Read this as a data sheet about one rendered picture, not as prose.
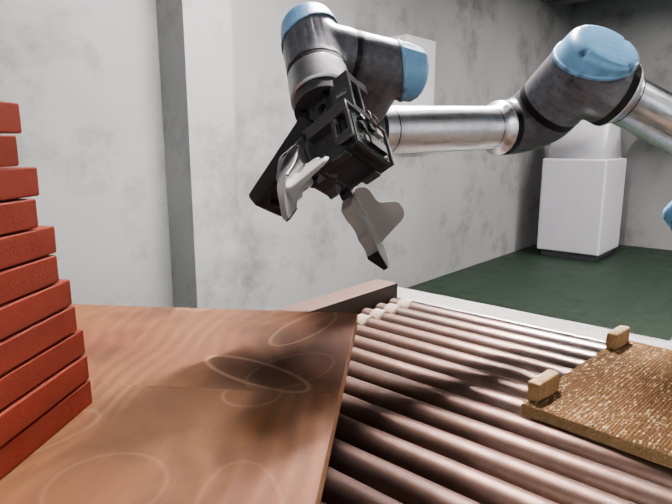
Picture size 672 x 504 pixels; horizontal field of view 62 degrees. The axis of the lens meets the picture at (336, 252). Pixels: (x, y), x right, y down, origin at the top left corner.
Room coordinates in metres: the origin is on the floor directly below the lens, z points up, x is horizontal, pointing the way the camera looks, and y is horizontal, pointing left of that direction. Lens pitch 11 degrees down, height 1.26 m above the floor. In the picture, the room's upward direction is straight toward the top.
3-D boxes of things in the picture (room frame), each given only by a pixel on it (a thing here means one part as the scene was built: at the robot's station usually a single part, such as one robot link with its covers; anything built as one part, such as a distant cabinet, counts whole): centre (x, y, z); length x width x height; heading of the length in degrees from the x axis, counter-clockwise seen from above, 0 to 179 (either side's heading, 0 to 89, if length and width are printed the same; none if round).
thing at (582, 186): (6.40, -2.84, 0.79); 0.80 x 0.68 x 1.59; 139
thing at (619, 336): (0.87, -0.46, 0.95); 0.06 x 0.02 x 0.03; 134
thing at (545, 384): (0.68, -0.27, 0.95); 0.06 x 0.02 x 0.03; 134
